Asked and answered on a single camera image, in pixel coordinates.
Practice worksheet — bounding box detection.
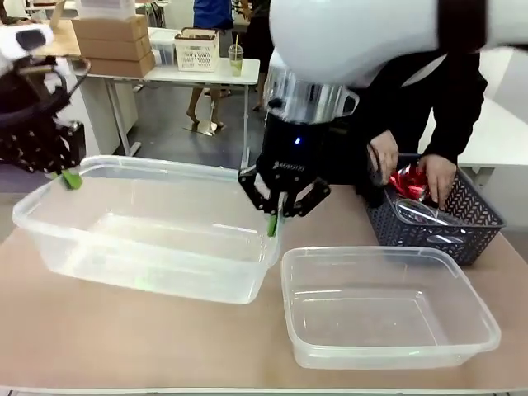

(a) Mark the person in blue shirt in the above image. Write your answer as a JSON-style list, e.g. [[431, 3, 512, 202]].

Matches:
[[185, 0, 233, 130]]

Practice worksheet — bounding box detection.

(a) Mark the plastic cup with green drink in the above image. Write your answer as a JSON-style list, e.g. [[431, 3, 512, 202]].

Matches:
[[227, 34, 246, 78]]

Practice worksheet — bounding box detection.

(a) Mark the person in black shirt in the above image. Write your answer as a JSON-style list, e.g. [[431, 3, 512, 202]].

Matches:
[[325, 51, 489, 210]]

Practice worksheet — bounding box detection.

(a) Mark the cardboard box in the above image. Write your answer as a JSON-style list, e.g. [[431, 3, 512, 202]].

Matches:
[[71, 15, 150, 42], [76, 34, 152, 61], [84, 51, 158, 78]]

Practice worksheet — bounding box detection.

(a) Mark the crushed red can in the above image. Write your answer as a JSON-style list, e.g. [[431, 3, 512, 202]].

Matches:
[[389, 163, 435, 204]]

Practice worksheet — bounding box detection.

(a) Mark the clear storage box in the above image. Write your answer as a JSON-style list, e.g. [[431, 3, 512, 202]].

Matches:
[[148, 27, 183, 68]]

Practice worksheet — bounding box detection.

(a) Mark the white folding table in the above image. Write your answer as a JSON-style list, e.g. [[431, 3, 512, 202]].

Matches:
[[73, 57, 262, 170]]

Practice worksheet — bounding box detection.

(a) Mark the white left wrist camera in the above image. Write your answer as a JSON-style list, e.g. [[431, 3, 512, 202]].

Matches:
[[0, 24, 58, 55]]

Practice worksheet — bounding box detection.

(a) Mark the person in dark clothes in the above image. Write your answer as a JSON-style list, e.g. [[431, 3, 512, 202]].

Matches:
[[243, 0, 276, 113]]

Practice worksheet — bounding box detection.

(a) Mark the white plastic crate basket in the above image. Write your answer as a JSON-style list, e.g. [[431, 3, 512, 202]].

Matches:
[[174, 27, 220, 73]]

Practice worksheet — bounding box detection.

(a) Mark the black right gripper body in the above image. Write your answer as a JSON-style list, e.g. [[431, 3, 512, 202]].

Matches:
[[254, 111, 337, 196]]

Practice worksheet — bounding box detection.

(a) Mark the dark grey woven plastic basket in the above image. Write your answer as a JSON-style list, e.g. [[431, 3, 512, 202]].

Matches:
[[365, 153, 508, 267]]

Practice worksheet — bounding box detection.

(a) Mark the person's right hand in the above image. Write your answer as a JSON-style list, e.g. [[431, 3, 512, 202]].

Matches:
[[368, 130, 401, 189]]

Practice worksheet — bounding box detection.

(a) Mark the small clear plastic bin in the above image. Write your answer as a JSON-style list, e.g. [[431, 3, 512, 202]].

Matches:
[[280, 246, 502, 370]]

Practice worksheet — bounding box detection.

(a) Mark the large clear plastic bin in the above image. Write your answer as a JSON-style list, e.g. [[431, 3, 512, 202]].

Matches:
[[12, 154, 284, 306]]

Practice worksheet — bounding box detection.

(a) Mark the person's left hand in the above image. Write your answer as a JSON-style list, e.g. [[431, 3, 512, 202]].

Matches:
[[419, 153, 460, 208]]

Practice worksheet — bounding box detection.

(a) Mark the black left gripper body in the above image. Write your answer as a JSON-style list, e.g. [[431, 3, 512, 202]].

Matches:
[[0, 117, 64, 174]]

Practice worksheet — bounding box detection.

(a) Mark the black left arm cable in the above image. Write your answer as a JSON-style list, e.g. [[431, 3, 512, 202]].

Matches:
[[0, 55, 92, 125]]

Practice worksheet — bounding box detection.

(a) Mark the clear crushed plastic bottle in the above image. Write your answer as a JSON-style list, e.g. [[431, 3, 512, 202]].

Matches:
[[394, 197, 474, 233]]

